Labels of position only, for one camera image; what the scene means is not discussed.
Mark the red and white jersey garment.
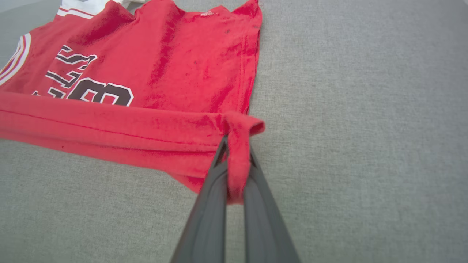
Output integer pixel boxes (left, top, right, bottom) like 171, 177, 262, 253
0, 0, 266, 205

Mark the grey fabric sofa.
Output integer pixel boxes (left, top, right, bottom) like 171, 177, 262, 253
0, 0, 468, 263

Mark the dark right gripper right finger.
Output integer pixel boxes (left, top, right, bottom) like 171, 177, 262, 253
243, 147, 301, 263

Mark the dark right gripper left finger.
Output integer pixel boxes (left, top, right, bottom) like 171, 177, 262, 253
170, 135, 229, 263

